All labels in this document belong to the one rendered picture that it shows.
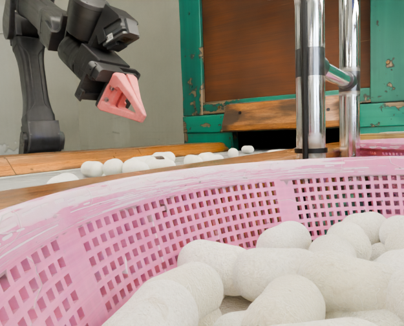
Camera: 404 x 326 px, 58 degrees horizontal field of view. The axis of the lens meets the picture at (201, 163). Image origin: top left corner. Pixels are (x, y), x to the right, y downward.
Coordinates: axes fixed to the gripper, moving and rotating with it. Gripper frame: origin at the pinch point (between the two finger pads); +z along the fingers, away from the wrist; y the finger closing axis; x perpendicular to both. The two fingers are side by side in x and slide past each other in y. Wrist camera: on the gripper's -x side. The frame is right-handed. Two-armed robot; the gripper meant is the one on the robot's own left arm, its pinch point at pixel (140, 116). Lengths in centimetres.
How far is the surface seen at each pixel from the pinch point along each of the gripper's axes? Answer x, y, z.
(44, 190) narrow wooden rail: -12.1, -33.6, 23.0
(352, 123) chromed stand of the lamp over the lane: -17.6, 1.6, 25.1
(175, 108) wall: 50, 132, -80
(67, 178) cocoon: -6.3, -26.4, 17.0
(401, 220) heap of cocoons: -18.4, -24.5, 33.6
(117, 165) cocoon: -0.6, -13.6, 10.8
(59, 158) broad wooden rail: 10.3, -8.4, -2.8
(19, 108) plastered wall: 109, 94, -159
